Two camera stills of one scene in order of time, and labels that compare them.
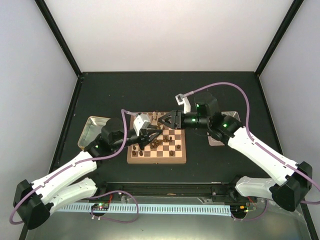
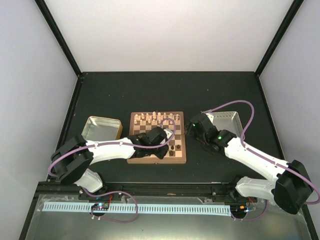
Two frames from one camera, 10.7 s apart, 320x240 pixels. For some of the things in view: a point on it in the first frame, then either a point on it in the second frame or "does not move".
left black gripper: x=144 y=136 → x=161 y=154
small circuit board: x=100 y=206 does not move
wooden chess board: x=169 y=146 does not move
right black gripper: x=175 y=114 → x=189 y=130
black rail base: x=224 y=191 does not move
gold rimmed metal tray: x=92 y=128 does not move
